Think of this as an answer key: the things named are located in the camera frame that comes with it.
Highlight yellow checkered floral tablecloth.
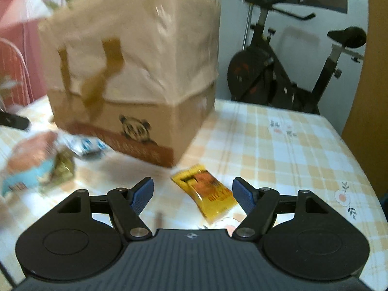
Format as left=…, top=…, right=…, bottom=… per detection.
left=0, top=95, right=382, bottom=282

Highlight brown plastic shopping bag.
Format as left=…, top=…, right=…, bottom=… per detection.
left=39, top=0, right=220, bottom=169

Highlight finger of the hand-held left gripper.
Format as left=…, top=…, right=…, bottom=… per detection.
left=0, top=111, right=30, bottom=131

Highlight pink and light-blue snack packet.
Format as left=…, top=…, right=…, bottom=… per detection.
left=1, top=131, right=59, bottom=197

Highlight wooden door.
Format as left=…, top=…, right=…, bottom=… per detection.
left=342, top=0, right=388, bottom=158

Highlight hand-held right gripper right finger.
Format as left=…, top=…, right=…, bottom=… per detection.
left=232, top=177, right=329, bottom=239

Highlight green and gold packet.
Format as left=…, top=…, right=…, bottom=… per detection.
left=45, top=152, right=76, bottom=188

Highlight black exercise bike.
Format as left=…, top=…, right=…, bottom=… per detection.
left=227, top=3, right=367, bottom=115

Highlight thin metal pole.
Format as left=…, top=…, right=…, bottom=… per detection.
left=242, top=4, right=253, bottom=50

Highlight yellow snack packet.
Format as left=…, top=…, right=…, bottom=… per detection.
left=170, top=164, right=237, bottom=222

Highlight blue and white packet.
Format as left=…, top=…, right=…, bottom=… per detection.
left=59, top=133, right=107, bottom=159

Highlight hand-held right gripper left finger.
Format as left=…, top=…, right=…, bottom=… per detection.
left=57, top=177, right=155, bottom=241

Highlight pink printed backdrop cloth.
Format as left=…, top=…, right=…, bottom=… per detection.
left=0, top=0, right=116, bottom=105

